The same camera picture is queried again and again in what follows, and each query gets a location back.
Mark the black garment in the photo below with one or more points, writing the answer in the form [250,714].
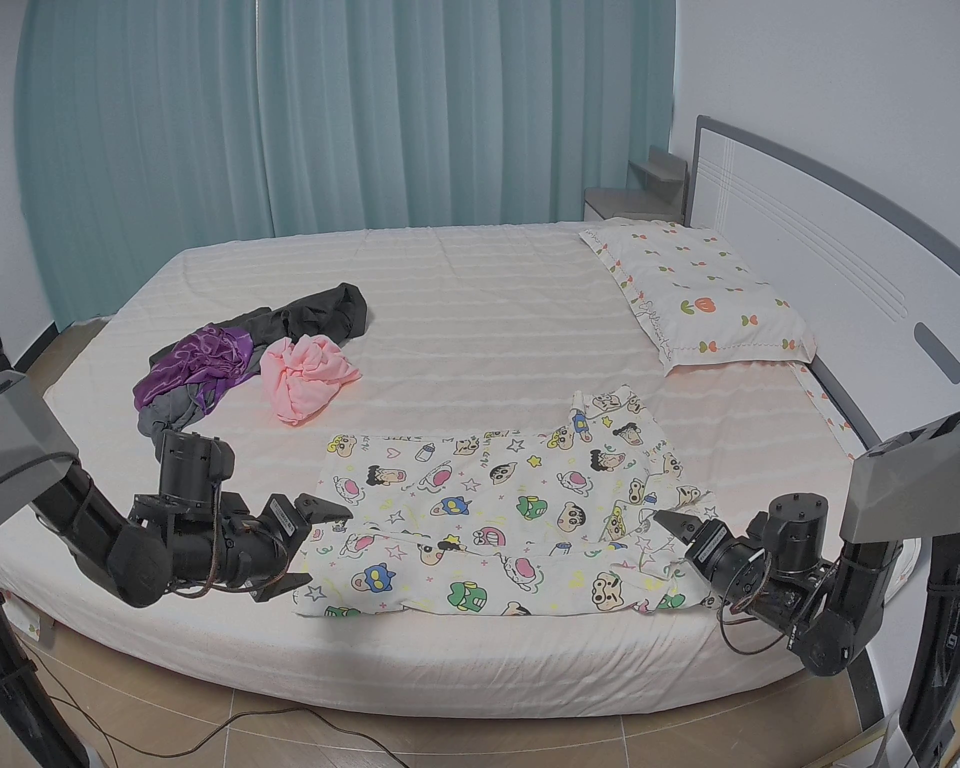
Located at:
[326,311]

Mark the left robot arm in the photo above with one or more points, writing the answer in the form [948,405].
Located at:
[135,555]

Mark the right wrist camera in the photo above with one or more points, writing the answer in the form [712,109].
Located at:
[757,532]

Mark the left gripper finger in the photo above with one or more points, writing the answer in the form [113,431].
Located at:
[319,510]

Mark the bed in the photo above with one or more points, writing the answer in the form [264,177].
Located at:
[487,337]

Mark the grey bedside table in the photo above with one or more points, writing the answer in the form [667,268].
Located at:
[630,202]

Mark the dark grey garment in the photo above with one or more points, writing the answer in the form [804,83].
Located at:
[161,412]

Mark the white printed pyjama top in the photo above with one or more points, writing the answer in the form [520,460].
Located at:
[510,525]

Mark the blue-green curtain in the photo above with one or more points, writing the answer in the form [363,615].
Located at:
[150,150]
[465,112]

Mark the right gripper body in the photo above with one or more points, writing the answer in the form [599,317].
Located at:
[720,559]

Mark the purple garment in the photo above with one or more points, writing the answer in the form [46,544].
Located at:
[199,360]

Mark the white printed pillow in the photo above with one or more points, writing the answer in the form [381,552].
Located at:
[697,292]

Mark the pink garment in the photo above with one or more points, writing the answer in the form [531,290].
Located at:
[304,382]

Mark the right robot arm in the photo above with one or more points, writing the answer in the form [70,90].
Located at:
[799,525]

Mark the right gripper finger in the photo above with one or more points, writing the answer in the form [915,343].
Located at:
[681,525]

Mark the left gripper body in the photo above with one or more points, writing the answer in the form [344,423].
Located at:
[259,544]

